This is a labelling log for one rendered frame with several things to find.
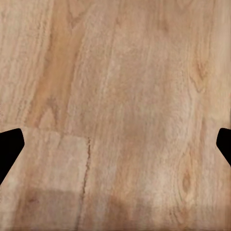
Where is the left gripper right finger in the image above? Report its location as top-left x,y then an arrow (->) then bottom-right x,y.
216,128 -> 231,166

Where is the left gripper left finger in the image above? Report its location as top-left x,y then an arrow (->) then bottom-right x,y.
0,128 -> 25,185

